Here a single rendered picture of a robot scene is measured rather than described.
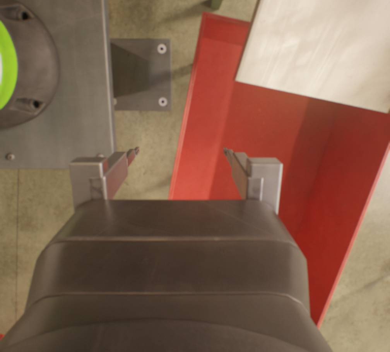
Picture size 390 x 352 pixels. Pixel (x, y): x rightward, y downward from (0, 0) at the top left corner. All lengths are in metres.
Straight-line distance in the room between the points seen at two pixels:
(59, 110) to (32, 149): 0.06
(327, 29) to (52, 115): 0.37
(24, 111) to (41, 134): 0.04
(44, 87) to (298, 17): 0.32
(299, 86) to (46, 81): 0.35
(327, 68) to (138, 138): 0.99
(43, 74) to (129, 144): 1.00
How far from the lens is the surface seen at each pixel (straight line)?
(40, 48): 0.35
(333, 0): 0.42
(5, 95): 0.32
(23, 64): 0.33
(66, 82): 0.37
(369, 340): 2.24
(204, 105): 0.72
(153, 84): 1.25
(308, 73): 0.45
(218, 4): 1.22
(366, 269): 1.87
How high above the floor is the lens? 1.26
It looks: 75 degrees down
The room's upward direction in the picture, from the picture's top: 175 degrees clockwise
